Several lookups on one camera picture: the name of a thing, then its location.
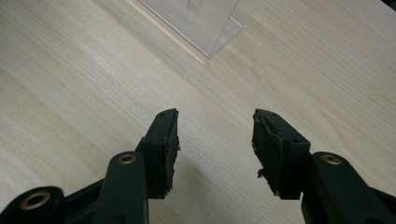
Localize clear acrylic stand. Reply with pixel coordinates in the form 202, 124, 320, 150
136, 0, 261, 59

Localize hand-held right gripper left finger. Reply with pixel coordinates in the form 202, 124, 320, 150
135, 107, 181, 200

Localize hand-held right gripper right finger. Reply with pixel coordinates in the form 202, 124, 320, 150
251, 108, 312, 201

